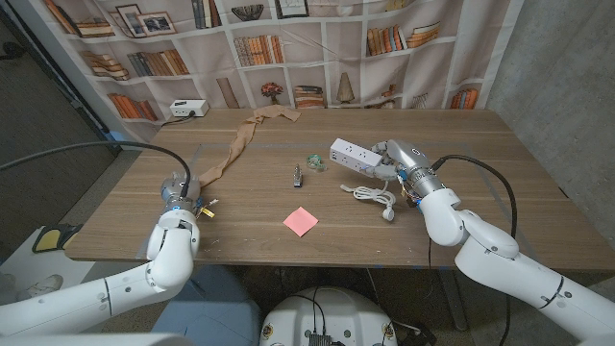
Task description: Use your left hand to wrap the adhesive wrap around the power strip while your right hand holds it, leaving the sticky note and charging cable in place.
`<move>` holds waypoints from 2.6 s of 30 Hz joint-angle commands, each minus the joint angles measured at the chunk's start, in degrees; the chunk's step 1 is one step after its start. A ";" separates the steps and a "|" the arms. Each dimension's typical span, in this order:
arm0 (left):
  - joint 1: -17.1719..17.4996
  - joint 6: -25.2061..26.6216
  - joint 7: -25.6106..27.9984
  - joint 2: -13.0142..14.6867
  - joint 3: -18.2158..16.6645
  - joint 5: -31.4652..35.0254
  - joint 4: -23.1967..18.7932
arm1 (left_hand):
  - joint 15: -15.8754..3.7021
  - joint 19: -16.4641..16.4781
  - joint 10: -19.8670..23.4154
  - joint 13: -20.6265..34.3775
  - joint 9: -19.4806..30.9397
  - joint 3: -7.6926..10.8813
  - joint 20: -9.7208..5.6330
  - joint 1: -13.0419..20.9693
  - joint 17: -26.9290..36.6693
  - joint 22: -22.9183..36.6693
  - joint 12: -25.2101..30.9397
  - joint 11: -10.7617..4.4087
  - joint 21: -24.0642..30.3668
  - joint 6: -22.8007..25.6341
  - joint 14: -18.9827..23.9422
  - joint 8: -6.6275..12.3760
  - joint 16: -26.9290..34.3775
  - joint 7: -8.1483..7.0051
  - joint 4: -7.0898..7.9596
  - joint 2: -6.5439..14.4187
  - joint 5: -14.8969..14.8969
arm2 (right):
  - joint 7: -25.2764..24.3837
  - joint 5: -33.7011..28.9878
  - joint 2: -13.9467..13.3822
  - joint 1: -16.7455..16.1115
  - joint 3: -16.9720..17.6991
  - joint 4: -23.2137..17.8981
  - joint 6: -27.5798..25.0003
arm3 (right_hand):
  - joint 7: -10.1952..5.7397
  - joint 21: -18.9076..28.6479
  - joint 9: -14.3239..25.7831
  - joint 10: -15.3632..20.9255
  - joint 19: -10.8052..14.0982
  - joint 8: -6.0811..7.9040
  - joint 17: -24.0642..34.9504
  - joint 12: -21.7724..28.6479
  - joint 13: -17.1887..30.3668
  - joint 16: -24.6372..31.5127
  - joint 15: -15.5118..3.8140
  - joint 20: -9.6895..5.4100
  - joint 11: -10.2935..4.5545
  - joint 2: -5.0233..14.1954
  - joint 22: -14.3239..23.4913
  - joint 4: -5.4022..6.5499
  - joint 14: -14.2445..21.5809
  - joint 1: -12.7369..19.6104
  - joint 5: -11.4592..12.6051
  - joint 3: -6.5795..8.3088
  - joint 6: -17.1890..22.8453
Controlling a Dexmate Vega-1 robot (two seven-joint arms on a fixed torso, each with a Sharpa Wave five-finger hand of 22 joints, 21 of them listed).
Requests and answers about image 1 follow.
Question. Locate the clear tape roll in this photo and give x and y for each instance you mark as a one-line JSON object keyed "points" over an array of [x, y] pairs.
{"points": [[315, 165]]}

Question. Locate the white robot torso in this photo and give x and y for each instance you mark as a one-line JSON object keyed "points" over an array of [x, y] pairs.
{"points": [[331, 312]]}

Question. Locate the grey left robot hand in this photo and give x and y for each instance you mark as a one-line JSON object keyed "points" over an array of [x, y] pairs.
{"points": [[175, 192]]}

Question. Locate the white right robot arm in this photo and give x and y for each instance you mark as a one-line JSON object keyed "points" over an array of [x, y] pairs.
{"points": [[504, 269]]}

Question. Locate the printed bookshelf backdrop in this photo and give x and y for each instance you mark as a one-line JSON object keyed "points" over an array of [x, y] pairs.
{"points": [[312, 72]]}

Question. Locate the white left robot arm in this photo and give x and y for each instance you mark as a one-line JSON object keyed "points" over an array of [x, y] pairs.
{"points": [[120, 290]]}

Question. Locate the white power strip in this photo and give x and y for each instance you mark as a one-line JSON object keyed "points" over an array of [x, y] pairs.
{"points": [[354, 155]]}

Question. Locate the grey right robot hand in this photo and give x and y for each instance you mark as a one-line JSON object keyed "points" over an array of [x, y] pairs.
{"points": [[410, 158]]}

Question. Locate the white sneaker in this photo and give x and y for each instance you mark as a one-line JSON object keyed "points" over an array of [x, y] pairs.
{"points": [[45, 286]]}

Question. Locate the pink sticky note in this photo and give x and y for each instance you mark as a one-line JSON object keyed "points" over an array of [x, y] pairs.
{"points": [[301, 221]]}

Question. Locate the beige nylon stocking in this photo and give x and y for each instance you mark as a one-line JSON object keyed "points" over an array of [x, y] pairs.
{"points": [[242, 137]]}

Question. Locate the grey table leg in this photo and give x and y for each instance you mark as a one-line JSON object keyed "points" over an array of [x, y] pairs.
{"points": [[454, 298]]}

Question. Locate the white socket box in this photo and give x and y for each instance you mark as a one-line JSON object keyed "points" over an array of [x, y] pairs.
{"points": [[188, 108]]}

